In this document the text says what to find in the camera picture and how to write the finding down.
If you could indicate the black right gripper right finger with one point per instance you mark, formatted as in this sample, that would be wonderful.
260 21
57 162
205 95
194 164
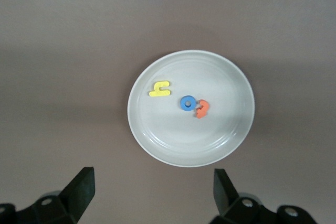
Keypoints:
236 208

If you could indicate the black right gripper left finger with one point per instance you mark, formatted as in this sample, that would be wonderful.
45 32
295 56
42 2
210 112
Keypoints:
68 203

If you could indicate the orange foam letter t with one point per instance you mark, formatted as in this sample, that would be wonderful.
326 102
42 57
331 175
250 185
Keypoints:
202 113

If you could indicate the blue foam letter o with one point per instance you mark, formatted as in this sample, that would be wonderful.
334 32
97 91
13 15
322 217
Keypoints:
183 103

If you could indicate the yellow foam letter h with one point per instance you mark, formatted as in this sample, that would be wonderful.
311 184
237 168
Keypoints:
160 93

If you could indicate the beige round plate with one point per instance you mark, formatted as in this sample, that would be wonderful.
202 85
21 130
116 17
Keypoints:
204 134

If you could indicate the brown table cover sheet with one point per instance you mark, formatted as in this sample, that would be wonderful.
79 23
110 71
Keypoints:
52 51

